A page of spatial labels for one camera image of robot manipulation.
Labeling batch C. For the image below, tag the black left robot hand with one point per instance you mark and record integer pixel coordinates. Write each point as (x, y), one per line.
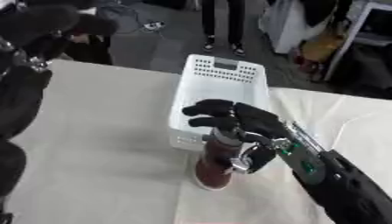
(46, 22)

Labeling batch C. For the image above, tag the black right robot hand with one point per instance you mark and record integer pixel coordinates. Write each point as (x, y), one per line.
(258, 119)

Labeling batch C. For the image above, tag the maroon bottle with silver cap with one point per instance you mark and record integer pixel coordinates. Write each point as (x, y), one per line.
(218, 163)

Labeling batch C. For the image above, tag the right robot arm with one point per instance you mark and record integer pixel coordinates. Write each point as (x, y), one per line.
(347, 186)

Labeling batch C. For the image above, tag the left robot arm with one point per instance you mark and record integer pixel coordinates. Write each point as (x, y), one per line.
(20, 99)

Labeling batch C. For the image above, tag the white perforated plastic basket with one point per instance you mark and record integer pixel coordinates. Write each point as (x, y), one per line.
(219, 87)

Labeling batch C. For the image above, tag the black bag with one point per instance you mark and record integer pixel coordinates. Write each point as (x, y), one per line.
(89, 51)

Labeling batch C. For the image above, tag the person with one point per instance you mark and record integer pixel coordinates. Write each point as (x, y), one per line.
(223, 20)

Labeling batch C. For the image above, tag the white power strip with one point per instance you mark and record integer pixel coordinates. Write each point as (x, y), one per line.
(154, 25)

